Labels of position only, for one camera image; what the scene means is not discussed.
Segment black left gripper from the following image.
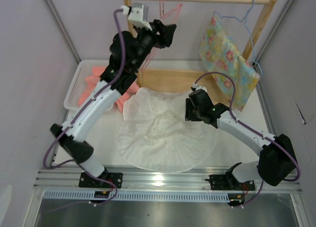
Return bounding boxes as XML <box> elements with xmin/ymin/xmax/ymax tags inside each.
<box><xmin>131</xmin><ymin>19</ymin><xmax>176</xmax><ymax>71</ymax></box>

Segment white skirt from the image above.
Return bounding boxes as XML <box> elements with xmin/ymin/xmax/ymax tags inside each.
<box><xmin>117</xmin><ymin>87</ymin><xmax>219</xmax><ymax>174</ymax></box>

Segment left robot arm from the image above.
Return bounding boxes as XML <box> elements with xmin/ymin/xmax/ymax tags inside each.
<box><xmin>50</xmin><ymin>20</ymin><xmax>177</xmax><ymax>188</ymax></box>

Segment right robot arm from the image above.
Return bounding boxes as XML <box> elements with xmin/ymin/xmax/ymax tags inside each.
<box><xmin>185</xmin><ymin>89</ymin><xmax>301</xmax><ymax>189</ymax></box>

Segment pink clothes hanger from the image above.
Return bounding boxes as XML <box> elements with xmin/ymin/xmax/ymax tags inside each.
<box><xmin>159</xmin><ymin>0</ymin><xmax>182</xmax><ymax>24</ymax></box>

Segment floral patterned skirt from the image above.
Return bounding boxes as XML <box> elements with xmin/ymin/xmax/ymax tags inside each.
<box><xmin>199</xmin><ymin>16</ymin><xmax>260</xmax><ymax>111</ymax></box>

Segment wooden clothes rack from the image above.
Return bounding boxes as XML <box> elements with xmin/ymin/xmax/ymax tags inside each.
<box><xmin>122</xmin><ymin>0</ymin><xmax>279</xmax><ymax>109</ymax></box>

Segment white plastic basket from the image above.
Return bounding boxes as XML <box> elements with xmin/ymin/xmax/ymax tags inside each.
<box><xmin>64</xmin><ymin>60</ymin><xmax>109</xmax><ymax>110</ymax></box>

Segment pink garment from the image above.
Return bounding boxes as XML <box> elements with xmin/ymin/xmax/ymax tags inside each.
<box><xmin>78</xmin><ymin>66</ymin><xmax>139</xmax><ymax>112</ymax></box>

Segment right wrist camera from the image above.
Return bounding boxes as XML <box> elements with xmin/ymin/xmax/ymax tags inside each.
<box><xmin>191</xmin><ymin>83</ymin><xmax>207</xmax><ymax>92</ymax></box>

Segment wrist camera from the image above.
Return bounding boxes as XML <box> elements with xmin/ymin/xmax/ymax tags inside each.
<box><xmin>120</xmin><ymin>3</ymin><xmax>153</xmax><ymax>31</ymax></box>
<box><xmin>191</xmin><ymin>83</ymin><xmax>207</xmax><ymax>92</ymax></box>

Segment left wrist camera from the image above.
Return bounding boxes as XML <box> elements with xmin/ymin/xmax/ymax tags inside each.
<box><xmin>120</xmin><ymin>3</ymin><xmax>153</xmax><ymax>31</ymax></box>

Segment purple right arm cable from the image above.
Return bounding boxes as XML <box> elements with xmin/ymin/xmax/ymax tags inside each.
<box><xmin>192</xmin><ymin>72</ymin><xmax>302</xmax><ymax>209</ymax></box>

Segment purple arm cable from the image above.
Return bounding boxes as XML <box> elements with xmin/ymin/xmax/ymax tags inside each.
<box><xmin>43</xmin><ymin>8</ymin><xmax>129</xmax><ymax>212</ymax></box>
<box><xmin>192</xmin><ymin>72</ymin><xmax>302</xmax><ymax>209</ymax></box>

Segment blue wire hanger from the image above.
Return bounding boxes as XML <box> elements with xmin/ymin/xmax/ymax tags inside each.
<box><xmin>213</xmin><ymin>0</ymin><xmax>263</xmax><ymax>76</ymax></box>

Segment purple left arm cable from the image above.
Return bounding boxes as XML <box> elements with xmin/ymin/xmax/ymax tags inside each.
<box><xmin>43</xmin><ymin>8</ymin><xmax>129</xmax><ymax>212</ymax></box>

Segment white slotted cable duct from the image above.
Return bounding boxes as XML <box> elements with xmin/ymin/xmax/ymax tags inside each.
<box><xmin>43</xmin><ymin>189</ymin><xmax>230</xmax><ymax>203</ymax></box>

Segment aluminium frame rail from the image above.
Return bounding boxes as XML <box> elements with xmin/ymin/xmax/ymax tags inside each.
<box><xmin>33</xmin><ymin>164</ymin><xmax>303</xmax><ymax>195</ymax></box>

